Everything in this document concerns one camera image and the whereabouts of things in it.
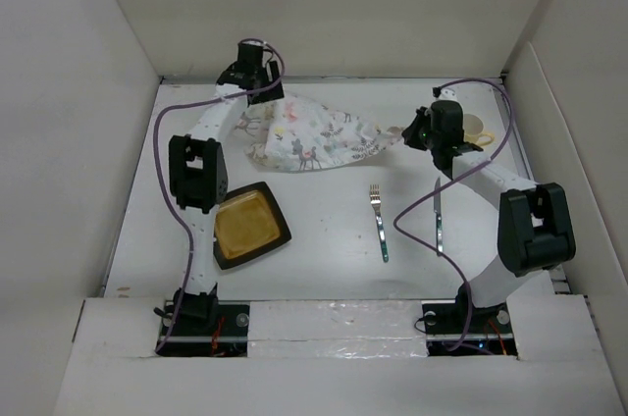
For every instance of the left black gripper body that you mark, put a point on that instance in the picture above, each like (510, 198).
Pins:
(270, 94)

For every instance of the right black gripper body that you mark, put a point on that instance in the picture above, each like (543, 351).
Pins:
(421, 134)

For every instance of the floral animal print cloth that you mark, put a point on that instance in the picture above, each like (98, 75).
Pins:
(296, 134)

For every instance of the square black yellow plate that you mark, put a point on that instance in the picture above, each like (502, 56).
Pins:
(248, 225)

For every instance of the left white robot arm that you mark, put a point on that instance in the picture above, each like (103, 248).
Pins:
(198, 178)

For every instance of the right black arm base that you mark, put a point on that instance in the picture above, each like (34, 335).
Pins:
(453, 327)

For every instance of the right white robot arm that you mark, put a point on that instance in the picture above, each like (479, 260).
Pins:
(534, 228)

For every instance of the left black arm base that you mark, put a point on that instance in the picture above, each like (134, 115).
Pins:
(203, 326)

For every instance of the yellow ceramic mug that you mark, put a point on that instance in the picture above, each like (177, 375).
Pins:
(474, 131)

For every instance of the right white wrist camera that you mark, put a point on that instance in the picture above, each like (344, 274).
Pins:
(444, 93)

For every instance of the silver knife teal handle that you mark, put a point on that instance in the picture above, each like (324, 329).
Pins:
(437, 207)

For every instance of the silver fork teal handle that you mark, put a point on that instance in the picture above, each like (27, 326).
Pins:
(376, 204)

